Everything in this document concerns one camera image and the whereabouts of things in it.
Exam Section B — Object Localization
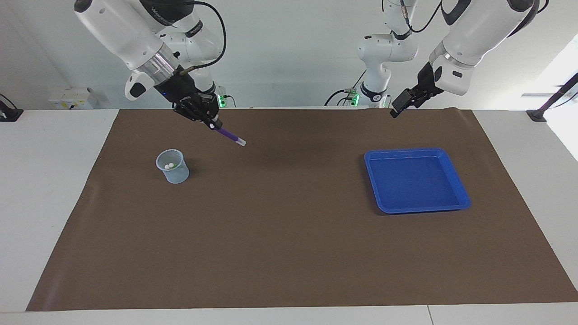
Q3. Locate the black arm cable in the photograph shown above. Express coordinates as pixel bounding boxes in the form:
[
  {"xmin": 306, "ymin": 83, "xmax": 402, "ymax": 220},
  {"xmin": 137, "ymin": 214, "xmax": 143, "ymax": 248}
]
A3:
[
  {"xmin": 400, "ymin": 0, "xmax": 445, "ymax": 33},
  {"xmin": 178, "ymin": 1, "xmax": 226, "ymax": 75}
]

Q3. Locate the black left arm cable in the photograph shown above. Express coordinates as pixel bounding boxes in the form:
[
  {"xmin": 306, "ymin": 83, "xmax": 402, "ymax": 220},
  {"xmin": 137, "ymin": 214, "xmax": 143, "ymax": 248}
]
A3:
[{"xmin": 400, "ymin": 0, "xmax": 445, "ymax": 33}]

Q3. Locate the blue plastic tray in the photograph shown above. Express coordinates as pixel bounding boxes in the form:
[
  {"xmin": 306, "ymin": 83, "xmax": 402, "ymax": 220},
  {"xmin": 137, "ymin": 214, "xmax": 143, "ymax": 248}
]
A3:
[{"xmin": 364, "ymin": 148, "xmax": 471, "ymax": 214}]

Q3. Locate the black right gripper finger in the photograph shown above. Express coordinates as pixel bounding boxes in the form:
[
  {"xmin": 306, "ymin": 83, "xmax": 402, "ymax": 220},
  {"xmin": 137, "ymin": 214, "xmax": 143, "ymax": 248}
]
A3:
[
  {"xmin": 173, "ymin": 102, "xmax": 216, "ymax": 131},
  {"xmin": 194, "ymin": 94, "xmax": 223, "ymax": 128}
]

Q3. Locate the white power box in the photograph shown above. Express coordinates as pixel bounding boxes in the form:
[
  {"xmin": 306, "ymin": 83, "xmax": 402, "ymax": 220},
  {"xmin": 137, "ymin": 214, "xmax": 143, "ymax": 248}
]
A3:
[{"xmin": 49, "ymin": 87, "xmax": 96, "ymax": 110}]

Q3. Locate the black camera stand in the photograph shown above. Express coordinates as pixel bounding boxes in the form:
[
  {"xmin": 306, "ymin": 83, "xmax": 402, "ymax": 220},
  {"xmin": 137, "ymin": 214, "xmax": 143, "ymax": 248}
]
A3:
[{"xmin": 526, "ymin": 72, "xmax": 578, "ymax": 122}]

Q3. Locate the black base cable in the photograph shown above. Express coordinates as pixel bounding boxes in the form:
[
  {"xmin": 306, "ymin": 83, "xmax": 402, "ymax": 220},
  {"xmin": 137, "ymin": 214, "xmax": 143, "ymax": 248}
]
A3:
[{"xmin": 324, "ymin": 89, "xmax": 350, "ymax": 107}]

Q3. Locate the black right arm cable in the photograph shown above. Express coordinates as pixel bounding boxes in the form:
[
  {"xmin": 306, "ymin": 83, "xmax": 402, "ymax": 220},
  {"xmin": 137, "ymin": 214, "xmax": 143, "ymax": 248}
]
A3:
[{"xmin": 178, "ymin": 1, "xmax": 226, "ymax": 75}]

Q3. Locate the brown table mat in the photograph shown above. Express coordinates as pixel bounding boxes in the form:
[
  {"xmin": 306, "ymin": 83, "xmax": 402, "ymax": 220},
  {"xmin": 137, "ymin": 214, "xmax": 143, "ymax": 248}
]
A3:
[{"xmin": 26, "ymin": 108, "xmax": 578, "ymax": 312}]

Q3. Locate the translucent plastic cup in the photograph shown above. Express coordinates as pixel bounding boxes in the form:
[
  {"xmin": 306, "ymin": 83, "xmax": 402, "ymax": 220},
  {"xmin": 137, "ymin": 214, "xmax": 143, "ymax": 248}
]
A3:
[{"xmin": 156, "ymin": 149, "xmax": 190, "ymax": 184}]

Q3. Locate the purple pen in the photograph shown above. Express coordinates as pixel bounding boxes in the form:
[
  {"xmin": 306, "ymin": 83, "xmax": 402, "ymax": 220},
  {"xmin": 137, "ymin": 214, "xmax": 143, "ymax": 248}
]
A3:
[{"xmin": 216, "ymin": 126, "xmax": 247, "ymax": 147}]

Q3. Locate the black table clamp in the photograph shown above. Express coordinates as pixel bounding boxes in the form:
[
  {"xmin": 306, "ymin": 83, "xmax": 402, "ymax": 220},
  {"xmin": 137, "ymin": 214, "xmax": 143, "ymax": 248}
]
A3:
[{"xmin": 0, "ymin": 93, "xmax": 24, "ymax": 122}]

